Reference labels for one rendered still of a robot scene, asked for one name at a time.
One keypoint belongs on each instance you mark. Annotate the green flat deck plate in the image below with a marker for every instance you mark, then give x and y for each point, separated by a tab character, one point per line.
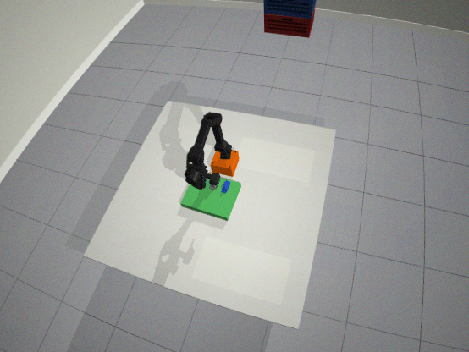
216	203

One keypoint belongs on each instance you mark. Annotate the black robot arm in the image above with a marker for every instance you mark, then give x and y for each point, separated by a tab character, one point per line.
196	153

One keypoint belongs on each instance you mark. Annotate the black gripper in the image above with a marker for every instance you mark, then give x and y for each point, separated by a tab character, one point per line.
214	177

